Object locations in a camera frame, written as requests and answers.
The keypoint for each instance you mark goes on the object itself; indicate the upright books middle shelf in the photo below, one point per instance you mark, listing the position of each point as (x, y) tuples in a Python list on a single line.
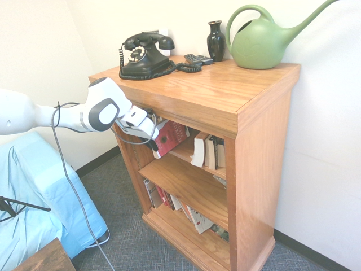
[(198, 149)]

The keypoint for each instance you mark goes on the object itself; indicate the white red cover book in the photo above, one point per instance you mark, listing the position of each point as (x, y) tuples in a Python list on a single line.
[(200, 220)]

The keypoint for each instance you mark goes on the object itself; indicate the white paperback book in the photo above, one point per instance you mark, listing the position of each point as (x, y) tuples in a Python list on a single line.
[(179, 204)]

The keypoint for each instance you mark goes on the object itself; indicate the black vintage rotary telephone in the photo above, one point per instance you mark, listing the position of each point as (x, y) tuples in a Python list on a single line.
[(141, 56)]

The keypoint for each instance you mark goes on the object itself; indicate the dark green cover book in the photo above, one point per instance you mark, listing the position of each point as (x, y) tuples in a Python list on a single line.
[(220, 233)]

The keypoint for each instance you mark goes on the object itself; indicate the black remote control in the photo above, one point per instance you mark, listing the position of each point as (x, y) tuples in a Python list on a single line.
[(193, 58), (206, 59)]

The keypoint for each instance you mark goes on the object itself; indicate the white grey cover book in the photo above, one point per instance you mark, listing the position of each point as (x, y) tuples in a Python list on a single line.
[(150, 193)]

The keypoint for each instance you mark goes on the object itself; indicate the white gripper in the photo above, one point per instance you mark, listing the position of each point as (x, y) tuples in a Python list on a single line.
[(141, 121)]

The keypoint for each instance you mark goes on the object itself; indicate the pink red paperback book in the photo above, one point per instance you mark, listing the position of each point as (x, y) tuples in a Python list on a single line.
[(170, 138)]

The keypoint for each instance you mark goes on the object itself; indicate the black ceramic vase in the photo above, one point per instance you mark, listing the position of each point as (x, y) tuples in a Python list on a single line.
[(216, 42)]

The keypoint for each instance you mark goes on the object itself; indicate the light blue cloth cover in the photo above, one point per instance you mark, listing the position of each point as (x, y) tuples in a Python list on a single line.
[(34, 175)]

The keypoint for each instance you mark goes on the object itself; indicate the green plastic watering can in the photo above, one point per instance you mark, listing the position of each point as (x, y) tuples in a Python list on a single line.
[(256, 48)]

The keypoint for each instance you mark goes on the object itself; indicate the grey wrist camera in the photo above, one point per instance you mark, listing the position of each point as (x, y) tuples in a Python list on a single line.
[(132, 132)]

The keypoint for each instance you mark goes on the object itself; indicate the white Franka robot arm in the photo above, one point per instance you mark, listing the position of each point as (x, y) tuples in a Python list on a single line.
[(17, 113)]

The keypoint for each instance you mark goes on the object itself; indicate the loose photo papers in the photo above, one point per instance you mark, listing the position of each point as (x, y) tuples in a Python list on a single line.
[(220, 181)]

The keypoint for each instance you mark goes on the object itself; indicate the wooden bookshelf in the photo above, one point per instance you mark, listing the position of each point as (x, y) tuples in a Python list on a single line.
[(211, 93)]

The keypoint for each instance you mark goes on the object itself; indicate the black camera tripod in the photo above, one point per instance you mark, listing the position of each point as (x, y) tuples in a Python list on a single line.
[(17, 203)]

